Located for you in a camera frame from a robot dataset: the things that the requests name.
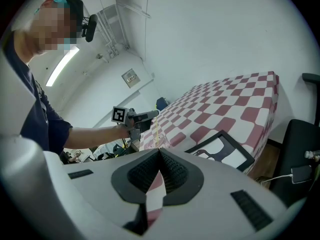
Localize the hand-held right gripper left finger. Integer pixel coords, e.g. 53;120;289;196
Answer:
61;148;161;235

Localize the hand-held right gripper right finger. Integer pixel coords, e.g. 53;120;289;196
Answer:
149;148;289;240

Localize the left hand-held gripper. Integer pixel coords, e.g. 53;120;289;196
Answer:
111;105;160;141

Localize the person's left forearm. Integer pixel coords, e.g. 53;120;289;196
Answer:
65;123;131;150

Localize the blue chair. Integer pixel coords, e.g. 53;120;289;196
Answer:
155;96;169;111

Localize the smartphone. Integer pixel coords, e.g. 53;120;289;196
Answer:
290;164;314;185

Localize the person's navy shirt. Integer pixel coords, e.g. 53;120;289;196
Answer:
4;32;74;158

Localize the black office chair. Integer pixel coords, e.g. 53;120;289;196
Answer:
269;72;320;208

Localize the long ceiling light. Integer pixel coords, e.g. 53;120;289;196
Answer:
45;46;81;88

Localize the small clear bottle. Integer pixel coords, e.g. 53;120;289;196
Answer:
304;149;320;163

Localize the person's head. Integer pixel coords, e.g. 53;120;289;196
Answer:
13;0;85;65

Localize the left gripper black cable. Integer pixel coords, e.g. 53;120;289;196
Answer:
113;138;133;157

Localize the grey wall panel box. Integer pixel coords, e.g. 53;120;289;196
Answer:
121;68;141;89

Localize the black picture frame deer print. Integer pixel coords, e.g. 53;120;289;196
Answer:
184;129;256;173

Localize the white phone charging cable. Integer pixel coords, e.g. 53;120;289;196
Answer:
260;173;294;184

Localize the white wall pipe rack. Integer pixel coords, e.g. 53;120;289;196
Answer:
94;3;131;59

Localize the black head-mounted camera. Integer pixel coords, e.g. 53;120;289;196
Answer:
62;0;99;43

